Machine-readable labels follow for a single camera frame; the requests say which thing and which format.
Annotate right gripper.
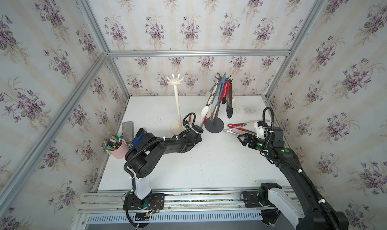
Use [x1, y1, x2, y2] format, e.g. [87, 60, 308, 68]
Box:
[238, 133, 274, 154]

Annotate cream utensil rack stand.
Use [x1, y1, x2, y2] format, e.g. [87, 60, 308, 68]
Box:
[166, 74, 184, 135]

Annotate dark grey utensil rack stand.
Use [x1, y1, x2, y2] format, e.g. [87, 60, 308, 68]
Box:
[204, 73, 231, 133]

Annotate cream steel tongs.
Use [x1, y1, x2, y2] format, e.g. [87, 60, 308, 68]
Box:
[201, 84, 218, 119]

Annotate black steel tongs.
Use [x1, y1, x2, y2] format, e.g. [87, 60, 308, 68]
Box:
[226, 79, 233, 119]

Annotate red handled steel tongs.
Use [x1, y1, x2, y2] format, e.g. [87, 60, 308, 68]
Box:
[210, 80, 228, 121]

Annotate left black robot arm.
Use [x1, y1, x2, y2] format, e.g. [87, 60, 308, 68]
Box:
[124, 113, 203, 200]

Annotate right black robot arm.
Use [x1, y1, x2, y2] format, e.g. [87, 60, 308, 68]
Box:
[238, 116, 349, 230]

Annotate white tipped tongs at right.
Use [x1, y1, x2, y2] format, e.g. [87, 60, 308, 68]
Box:
[223, 125, 257, 136]

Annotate red tipped steel tongs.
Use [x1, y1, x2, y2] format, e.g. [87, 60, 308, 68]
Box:
[188, 115, 207, 128]

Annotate blue stapler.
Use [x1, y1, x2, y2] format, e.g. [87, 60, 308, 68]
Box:
[129, 128, 147, 149]

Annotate grey whiteboard eraser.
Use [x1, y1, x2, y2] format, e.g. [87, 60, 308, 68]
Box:
[122, 121, 134, 142]

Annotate pink cup of pens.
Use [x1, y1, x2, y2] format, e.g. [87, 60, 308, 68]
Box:
[102, 134, 129, 159]

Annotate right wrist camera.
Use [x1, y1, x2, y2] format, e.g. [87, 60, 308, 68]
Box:
[254, 121, 268, 139]

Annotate red handled tongs at right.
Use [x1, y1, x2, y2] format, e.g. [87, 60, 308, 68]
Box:
[224, 121, 258, 134]

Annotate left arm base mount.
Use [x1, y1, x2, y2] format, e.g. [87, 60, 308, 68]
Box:
[121, 191, 165, 228]

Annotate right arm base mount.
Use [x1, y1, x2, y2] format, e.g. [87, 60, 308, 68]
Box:
[239, 183, 282, 227]

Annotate aluminium front rail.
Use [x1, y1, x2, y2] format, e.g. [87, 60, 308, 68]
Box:
[75, 189, 330, 214]

